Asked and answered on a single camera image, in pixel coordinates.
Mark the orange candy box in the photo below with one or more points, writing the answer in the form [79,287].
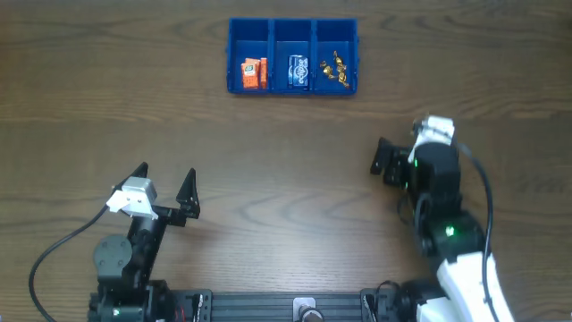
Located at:
[250,73]
[263,73]

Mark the gold candy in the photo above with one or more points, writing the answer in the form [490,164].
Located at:
[339,60]
[343,78]
[327,70]

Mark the mounting rail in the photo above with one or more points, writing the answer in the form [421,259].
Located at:
[259,306]

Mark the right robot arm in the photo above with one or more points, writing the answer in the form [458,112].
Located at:
[438,197]

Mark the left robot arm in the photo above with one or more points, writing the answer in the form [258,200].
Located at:
[134,259]

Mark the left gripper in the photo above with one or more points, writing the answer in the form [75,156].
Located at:
[172,217]

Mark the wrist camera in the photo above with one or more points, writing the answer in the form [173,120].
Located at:
[134,194]
[435,129]

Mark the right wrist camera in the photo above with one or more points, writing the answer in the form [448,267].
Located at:
[435,129]

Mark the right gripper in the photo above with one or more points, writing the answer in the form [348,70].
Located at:
[399,167]

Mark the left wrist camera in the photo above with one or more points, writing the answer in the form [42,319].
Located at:
[134,194]

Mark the blue tray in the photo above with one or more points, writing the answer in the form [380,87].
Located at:
[292,31]

